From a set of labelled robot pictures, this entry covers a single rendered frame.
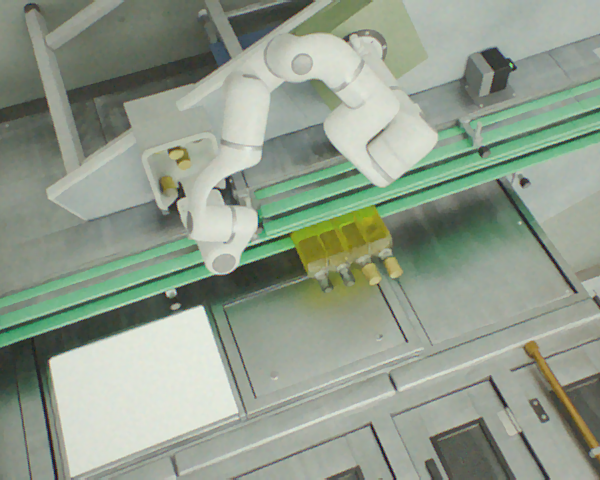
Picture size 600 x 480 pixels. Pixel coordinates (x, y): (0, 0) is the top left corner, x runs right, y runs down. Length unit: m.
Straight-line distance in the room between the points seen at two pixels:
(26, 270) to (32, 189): 0.49
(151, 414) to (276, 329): 0.37
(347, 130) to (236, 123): 0.23
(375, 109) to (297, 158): 0.43
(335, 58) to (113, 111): 1.21
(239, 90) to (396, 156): 0.35
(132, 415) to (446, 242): 0.95
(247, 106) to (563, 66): 1.02
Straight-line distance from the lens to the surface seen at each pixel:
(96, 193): 1.91
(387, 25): 1.73
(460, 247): 2.12
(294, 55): 1.41
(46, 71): 2.22
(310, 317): 1.94
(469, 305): 2.02
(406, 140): 1.53
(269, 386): 1.87
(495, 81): 2.03
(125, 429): 1.89
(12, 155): 2.49
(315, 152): 1.89
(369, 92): 1.48
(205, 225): 1.47
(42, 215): 2.31
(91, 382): 1.96
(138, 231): 1.92
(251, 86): 1.43
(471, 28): 1.98
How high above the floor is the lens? 2.00
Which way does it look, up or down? 33 degrees down
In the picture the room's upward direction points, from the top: 155 degrees clockwise
